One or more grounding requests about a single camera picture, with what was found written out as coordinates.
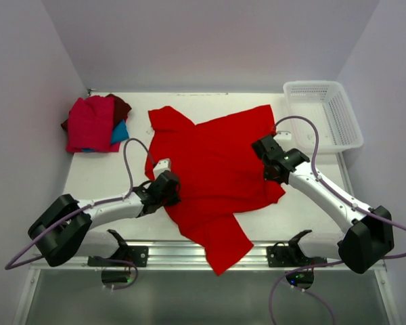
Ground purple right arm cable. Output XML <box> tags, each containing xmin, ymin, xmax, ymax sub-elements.
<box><xmin>269</xmin><ymin>115</ymin><xmax>406</xmax><ymax>325</ymax></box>

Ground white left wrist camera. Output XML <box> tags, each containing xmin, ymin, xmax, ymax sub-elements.
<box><xmin>152</xmin><ymin>158</ymin><xmax>171</xmax><ymax>179</ymax></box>

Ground blue folded t shirt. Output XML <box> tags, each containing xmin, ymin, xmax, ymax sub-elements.
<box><xmin>81</xmin><ymin>119</ymin><xmax>129</xmax><ymax>153</ymax></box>

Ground bright red t shirt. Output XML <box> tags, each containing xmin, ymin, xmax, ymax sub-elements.
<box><xmin>145</xmin><ymin>104</ymin><xmax>285</xmax><ymax>276</ymax></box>

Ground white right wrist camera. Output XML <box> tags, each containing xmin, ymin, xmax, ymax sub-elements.
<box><xmin>273</xmin><ymin>131</ymin><xmax>292</xmax><ymax>142</ymax></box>

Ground crimson folded t shirt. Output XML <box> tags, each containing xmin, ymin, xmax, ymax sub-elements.
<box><xmin>66</xmin><ymin>95</ymin><xmax>119</xmax><ymax>153</ymax></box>

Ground white plastic mesh basket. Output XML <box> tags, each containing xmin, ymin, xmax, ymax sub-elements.
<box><xmin>283</xmin><ymin>81</ymin><xmax>363</xmax><ymax>154</ymax></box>

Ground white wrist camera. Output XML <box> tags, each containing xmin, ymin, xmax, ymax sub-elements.
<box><xmin>273</xmin><ymin>131</ymin><xmax>292</xmax><ymax>142</ymax></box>
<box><xmin>152</xmin><ymin>158</ymin><xmax>171</xmax><ymax>179</ymax></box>

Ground black left base bracket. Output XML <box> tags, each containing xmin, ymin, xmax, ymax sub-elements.
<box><xmin>87</xmin><ymin>246</ymin><xmax>149</xmax><ymax>267</ymax></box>

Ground black base bracket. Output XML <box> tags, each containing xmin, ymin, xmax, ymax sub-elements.
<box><xmin>87</xmin><ymin>246</ymin><xmax>149</xmax><ymax>267</ymax></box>
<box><xmin>266</xmin><ymin>242</ymin><xmax>328</xmax><ymax>267</ymax></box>

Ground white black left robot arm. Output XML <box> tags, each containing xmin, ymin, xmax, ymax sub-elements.
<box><xmin>28</xmin><ymin>171</ymin><xmax>180</xmax><ymax>267</ymax></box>

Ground dark maroon folded t shirt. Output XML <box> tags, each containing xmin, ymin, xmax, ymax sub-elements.
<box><xmin>61</xmin><ymin>94</ymin><xmax>132</xmax><ymax>133</ymax></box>

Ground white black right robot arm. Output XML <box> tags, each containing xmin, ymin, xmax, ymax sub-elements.
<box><xmin>252</xmin><ymin>135</ymin><xmax>394</xmax><ymax>274</ymax></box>

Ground aluminium mounting rail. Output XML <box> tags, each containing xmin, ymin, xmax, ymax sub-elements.
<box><xmin>30</xmin><ymin>240</ymin><xmax>386</xmax><ymax>272</ymax></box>

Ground black right base bracket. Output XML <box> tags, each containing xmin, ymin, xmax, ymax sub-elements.
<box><xmin>266</xmin><ymin>242</ymin><xmax>328</xmax><ymax>267</ymax></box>

